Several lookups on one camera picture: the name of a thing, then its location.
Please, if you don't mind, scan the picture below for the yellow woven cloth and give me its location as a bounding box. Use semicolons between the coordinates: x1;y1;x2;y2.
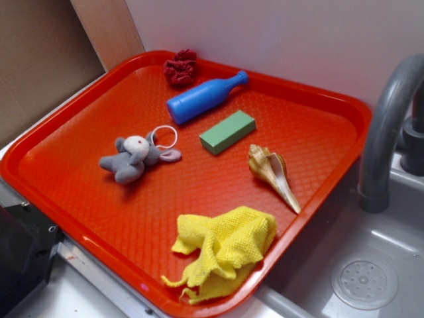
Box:
162;206;278;305

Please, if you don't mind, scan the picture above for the grey toy sink basin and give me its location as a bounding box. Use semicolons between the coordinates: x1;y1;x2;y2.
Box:
261;150;424;318

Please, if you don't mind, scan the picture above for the grey toy faucet spout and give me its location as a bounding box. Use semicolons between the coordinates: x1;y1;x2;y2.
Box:
358;54;423;213

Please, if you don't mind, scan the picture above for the tan spiral seashell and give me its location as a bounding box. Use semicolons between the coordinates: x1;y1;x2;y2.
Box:
248;144;301;214

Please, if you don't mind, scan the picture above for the dark grey faucet handle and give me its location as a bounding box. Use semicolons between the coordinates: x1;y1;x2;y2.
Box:
400;83;423;176

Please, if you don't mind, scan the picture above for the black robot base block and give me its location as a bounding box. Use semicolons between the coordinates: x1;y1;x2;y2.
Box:
1;202;62;317

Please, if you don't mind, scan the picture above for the brown cardboard panel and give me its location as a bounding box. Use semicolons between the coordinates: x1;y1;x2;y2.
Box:
1;1;104;146

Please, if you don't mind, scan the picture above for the blue plastic toy bottle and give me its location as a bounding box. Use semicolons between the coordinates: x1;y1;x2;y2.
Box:
166;71;249;125

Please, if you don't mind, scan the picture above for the grey plush elephant keychain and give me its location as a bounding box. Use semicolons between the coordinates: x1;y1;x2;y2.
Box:
99;125;182;185

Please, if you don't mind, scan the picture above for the light wooden board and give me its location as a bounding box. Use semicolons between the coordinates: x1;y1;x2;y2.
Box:
70;0;145;72

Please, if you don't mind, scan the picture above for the red plastic tray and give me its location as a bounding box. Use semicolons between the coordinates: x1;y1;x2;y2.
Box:
1;51;371;317

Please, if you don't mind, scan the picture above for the green rectangular block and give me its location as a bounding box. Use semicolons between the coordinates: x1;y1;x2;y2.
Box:
199;111;256;155

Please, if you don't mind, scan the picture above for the crumpled dark red paper ball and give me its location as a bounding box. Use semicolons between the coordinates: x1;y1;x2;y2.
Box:
163;49;197;85

